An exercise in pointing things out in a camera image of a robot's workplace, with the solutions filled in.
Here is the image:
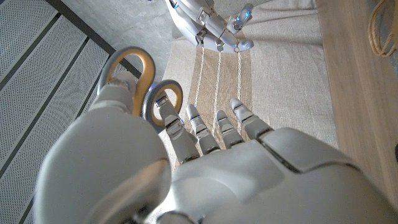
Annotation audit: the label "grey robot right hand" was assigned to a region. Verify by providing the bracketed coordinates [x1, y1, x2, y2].
[164, 0, 255, 54]

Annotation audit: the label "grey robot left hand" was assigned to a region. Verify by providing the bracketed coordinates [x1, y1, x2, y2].
[32, 70, 398, 224]

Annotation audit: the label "grey orange handled scissors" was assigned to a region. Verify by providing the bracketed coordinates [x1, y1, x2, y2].
[96, 45, 185, 128]

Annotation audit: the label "beige striped curtain backdrop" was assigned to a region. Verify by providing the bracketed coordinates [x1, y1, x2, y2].
[155, 0, 340, 172]

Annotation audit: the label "brown paper bag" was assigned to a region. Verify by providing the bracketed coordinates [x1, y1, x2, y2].
[368, 0, 398, 58]

